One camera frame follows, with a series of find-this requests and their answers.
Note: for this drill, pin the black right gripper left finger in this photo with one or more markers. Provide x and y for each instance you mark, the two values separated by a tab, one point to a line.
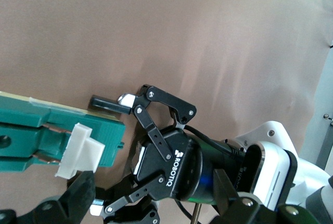
78	198

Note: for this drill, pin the aluminium frame profile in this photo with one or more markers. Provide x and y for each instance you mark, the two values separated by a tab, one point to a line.
328	99

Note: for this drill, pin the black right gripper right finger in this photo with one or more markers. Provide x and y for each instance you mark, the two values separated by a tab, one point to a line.
226	195

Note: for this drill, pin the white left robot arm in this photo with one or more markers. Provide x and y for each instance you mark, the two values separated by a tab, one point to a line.
312	172

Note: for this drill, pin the brown table cover sheet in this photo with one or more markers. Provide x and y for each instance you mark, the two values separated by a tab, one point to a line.
156	39

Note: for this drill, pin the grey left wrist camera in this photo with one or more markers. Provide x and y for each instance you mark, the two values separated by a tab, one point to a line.
273	166

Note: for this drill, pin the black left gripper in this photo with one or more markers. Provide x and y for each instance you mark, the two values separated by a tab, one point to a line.
182	161

